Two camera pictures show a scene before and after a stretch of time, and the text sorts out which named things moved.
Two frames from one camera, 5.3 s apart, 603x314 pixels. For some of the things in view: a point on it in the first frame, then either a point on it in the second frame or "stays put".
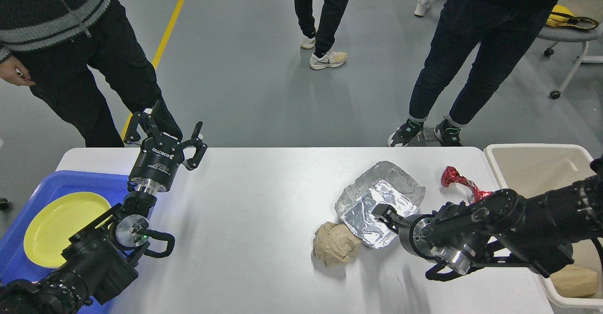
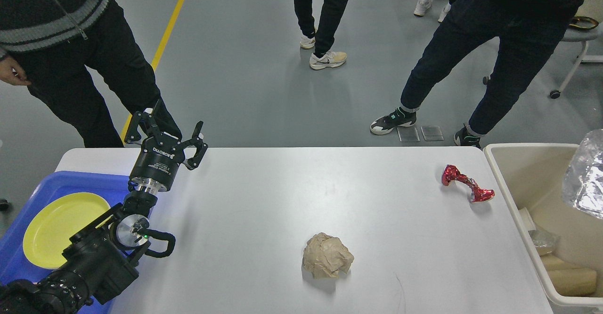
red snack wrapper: x=450 y=175 stays put
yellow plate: x=50 y=226 stays put
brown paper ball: x=334 y=243 -> x=324 y=256
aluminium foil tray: x=382 y=184 -> x=582 y=184
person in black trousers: x=54 y=29 stays put
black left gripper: x=157 y=162 stays put
